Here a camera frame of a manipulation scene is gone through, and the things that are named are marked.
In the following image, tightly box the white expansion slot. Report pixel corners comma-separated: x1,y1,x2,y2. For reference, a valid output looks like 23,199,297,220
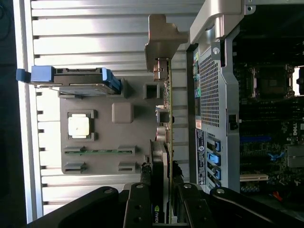
239,174,269,182

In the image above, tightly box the green motherboard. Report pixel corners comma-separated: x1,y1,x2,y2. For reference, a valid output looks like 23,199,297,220
234,64,304,198

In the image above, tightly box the silver CPU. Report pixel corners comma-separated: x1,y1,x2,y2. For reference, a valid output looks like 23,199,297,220
68,114,90,140

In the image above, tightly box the green RAM stick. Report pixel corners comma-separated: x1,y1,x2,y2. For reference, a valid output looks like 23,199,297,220
64,148,136,155

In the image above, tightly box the metal CPU socket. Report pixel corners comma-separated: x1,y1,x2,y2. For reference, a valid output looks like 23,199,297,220
247,65,295,100

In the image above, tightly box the grey PC case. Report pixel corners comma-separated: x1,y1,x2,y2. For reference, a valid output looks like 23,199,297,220
186,0,304,198

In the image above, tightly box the grey chipset heat sink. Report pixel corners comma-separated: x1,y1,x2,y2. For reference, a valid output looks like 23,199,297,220
287,144,304,168

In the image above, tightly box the hard disk with blue carrier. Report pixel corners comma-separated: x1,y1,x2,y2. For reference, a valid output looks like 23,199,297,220
16,66,123,95

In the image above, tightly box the grey plastic parts rack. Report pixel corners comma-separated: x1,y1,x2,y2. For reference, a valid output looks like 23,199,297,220
58,77,172,176

